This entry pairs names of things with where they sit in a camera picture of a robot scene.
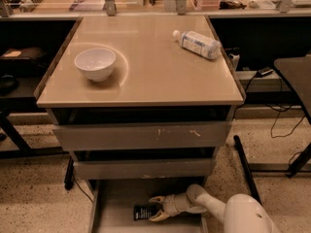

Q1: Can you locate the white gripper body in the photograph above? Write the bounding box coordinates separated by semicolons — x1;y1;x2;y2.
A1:
162;193;191;216

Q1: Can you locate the dark blue rxbar wrapper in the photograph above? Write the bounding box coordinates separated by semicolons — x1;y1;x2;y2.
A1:
133;205;158;221

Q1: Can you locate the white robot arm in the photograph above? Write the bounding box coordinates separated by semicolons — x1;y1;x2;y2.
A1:
150;184;281;233

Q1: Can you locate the open bottom drawer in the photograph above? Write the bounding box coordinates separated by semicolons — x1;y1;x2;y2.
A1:
88;178;209;233

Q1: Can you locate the top drawer front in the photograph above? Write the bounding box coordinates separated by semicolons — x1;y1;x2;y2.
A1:
53;121;231;151

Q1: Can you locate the middle drawer front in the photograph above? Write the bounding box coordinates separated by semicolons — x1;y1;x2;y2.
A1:
74;158;216;180

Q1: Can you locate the grey drawer cabinet with counter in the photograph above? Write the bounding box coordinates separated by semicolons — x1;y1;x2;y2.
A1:
33;15;247;233

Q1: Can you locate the black table leg base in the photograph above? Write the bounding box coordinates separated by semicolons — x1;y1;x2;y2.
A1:
233;135;261;203

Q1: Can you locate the black cabinet caster leg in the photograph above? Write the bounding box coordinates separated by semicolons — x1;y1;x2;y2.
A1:
64;158;74;190

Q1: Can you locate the white ceramic bowl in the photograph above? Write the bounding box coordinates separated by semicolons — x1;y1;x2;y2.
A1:
74;48;117;82

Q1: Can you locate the clear plastic water bottle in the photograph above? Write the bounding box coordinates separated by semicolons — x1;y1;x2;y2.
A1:
172;30;221;60

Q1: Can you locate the black power adapter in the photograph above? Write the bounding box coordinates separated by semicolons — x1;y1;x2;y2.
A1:
256;67;273;78

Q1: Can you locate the black floor cable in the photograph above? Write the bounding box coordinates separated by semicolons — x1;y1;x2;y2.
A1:
265;103;306;140

